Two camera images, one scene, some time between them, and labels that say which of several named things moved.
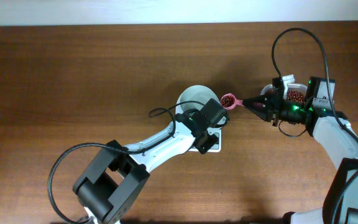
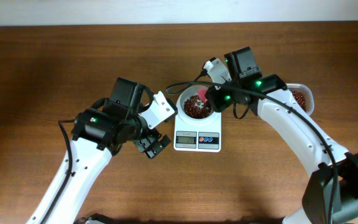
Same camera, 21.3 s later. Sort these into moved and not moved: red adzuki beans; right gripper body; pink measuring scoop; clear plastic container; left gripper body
Moved: left gripper body; pink measuring scoop; right gripper body
Not moved: clear plastic container; red adzuki beans
